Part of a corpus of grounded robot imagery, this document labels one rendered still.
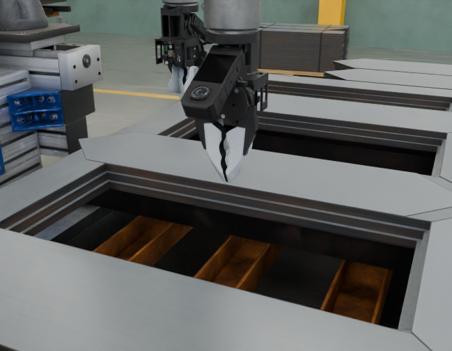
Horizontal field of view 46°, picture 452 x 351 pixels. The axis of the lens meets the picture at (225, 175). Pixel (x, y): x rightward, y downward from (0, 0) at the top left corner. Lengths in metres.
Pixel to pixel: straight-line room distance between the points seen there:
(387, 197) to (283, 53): 4.61
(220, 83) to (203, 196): 0.29
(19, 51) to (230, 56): 0.82
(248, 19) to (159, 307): 0.36
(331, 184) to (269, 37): 4.58
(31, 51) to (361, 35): 6.91
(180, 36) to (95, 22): 8.47
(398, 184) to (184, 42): 0.48
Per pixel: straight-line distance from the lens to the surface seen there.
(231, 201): 0.87
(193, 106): 0.64
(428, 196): 0.89
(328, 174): 0.93
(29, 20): 1.43
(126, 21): 9.22
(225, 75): 0.66
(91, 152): 1.05
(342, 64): 1.97
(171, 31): 1.09
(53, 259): 0.70
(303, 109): 1.32
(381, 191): 0.88
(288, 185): 0.88
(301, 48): 5.38
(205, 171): 0.93
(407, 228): 0.81
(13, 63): 1.44
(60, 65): 1.35
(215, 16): 0.69
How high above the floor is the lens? 1.21
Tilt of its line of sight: 23 degrees down
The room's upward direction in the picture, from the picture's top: straight up
